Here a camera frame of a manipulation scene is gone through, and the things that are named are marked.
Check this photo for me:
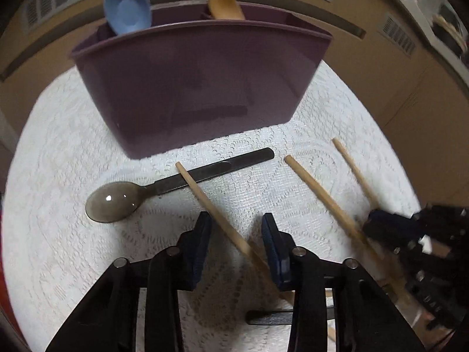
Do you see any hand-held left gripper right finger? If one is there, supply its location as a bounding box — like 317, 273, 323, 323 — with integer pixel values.
261, 213, 426, 352

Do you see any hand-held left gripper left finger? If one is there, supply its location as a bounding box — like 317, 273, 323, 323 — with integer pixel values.
46, 211, 213, 352

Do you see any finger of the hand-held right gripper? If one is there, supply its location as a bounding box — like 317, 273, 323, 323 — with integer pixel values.
363, 208, 417, 255

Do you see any wooden chopstick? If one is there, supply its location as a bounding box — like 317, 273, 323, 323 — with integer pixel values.
175, 161, 336, 341
332, 137, 380, 209
284, 155, 407, 301

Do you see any purple plastic utensil container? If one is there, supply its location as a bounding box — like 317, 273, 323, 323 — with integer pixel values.
69, 2, 334, 160

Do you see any blue plastic spoon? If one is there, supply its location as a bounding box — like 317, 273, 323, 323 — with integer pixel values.
103, 0, 152, 36

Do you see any small grey vent grille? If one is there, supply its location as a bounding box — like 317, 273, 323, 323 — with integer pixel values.
377, 13, 417, 57

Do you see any black pot with bamboo steamer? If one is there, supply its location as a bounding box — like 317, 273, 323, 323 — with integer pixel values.
430, 4, 468, 57

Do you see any stone kitchen counter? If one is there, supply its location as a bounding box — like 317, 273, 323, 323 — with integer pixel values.
363, 0, 469, 77

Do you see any smoky spoon with black handle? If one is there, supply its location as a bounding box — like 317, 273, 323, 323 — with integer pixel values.
85, 147, 275, 224
246, 310, 336, 326

